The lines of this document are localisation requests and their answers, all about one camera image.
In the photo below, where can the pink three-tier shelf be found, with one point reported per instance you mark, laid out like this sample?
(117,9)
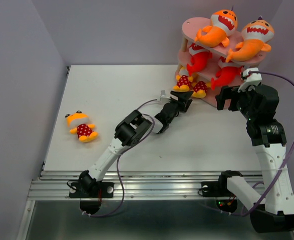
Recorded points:
(189,30)

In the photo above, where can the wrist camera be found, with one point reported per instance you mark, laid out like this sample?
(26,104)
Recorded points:
(251,79)
(162,95)

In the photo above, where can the orange shark plush facing camera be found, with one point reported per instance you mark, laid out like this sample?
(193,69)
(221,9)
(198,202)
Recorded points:
(223,24)

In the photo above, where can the red shark plush front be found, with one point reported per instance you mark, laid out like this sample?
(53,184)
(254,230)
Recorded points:
(227,73)

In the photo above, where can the aluminium rail frame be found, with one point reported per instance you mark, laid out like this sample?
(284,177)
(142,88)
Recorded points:
(130,185)

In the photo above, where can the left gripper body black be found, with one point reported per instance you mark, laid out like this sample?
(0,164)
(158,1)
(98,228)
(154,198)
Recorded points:
(180,104)

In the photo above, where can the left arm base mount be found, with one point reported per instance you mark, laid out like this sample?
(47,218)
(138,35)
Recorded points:
(90,202)

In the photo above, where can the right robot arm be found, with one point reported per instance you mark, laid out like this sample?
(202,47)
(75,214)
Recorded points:
(272,211)

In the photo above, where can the red shark plush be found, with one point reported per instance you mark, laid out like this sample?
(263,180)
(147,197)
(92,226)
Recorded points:
(227,73)
(199,58)

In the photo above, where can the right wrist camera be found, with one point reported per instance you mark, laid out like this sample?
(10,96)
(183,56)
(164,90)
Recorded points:
(251,79)

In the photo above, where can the yellow plush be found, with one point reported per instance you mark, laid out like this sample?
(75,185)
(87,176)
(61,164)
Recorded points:
(183,81)
(200,89)
(79,125)

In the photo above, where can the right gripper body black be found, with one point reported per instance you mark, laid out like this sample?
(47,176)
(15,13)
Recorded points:
(242,101)

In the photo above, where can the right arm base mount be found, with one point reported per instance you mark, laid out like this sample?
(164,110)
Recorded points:
(225,201)

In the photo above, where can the orange shark plush back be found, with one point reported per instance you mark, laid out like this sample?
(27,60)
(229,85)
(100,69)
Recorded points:
(256,36)

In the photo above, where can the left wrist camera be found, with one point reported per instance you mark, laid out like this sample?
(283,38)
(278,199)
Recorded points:
(162,95)

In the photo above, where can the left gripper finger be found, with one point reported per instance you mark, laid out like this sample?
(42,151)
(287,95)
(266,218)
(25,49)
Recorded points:
(187,105)
(182,95)

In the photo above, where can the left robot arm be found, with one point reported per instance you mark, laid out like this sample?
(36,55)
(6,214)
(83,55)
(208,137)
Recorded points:
(131,131)

